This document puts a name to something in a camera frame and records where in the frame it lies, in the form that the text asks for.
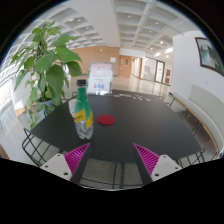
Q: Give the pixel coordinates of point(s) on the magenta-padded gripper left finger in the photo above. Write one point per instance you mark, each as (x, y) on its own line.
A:
(76, 156)

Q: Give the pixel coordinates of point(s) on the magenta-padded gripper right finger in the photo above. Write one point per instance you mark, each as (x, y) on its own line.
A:
(148, 158)

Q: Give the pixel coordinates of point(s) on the green-labelled clear drink bottle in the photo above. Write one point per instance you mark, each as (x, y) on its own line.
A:
(83, 110)

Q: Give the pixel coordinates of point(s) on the flat round red coaster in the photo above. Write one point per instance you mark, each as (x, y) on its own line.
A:
(106, 120)

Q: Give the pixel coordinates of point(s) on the clear acrylic sign stand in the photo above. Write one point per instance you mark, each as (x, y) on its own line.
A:
(100, 77)

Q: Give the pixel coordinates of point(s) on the large-leaved green potted plant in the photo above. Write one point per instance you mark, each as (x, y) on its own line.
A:
(53, 71)

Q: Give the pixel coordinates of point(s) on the recessed ceiling lights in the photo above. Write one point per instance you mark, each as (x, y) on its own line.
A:
(169, 50)

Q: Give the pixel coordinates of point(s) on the dark-framed landscape picture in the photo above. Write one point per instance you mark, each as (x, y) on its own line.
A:
(210, 55)

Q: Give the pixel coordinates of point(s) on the long white wall bench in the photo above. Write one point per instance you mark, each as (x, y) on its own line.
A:
(206, 110)

